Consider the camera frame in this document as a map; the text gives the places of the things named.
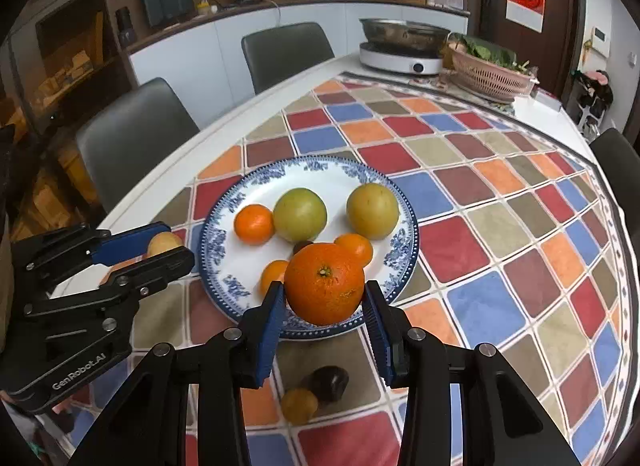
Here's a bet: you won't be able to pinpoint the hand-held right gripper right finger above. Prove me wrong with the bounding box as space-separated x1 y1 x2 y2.
362 282 583 466

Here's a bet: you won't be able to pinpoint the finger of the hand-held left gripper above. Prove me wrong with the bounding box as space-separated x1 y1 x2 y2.
10 222 173 293
22 247 196 319

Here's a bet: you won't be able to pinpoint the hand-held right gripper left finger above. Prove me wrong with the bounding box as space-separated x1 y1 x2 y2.
75 281 288 466

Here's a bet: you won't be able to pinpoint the brown kiwi fruit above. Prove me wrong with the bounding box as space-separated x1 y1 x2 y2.
280 388 319 424
147 232 183 257

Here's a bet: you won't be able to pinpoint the orange tangerine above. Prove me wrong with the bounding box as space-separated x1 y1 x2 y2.
284 242 366 325
260 260 291 297
334 233 374 267
234 204 276 245

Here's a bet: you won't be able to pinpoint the greenish citrus fruit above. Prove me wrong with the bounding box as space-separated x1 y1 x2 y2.
273 188 328 243

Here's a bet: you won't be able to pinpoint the yellow-green citrus fruit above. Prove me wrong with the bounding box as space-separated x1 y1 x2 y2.
346 183 400 240

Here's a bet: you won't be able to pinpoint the blue patterned white plate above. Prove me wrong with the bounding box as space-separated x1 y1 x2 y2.
199 156 420 341

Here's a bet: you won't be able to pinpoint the grey dining chair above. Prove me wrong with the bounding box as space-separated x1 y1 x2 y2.
241 22 336 95
590 128 640 197
75 78 201 214

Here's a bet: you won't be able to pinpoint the wooden side shelf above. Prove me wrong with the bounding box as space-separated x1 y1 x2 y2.
0 0 136 241

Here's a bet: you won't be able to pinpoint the white base cabinets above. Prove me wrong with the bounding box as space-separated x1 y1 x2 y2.
125 0 471 111

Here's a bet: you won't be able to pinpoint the white induction cooker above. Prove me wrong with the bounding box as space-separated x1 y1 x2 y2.
358 42 445 77

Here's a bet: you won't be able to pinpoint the pink woven basket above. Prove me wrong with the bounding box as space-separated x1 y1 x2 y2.
447 42 538 102

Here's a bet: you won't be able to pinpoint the steel pot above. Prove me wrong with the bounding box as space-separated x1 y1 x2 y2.
359 18 452 57

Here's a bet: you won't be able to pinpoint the green leafy vegetables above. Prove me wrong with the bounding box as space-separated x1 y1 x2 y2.
447 33 538 74

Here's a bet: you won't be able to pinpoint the white intercom panel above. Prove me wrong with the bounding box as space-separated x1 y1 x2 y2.
580 26 608 69

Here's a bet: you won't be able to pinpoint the brown door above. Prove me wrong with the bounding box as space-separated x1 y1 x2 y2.
472 0 586 96

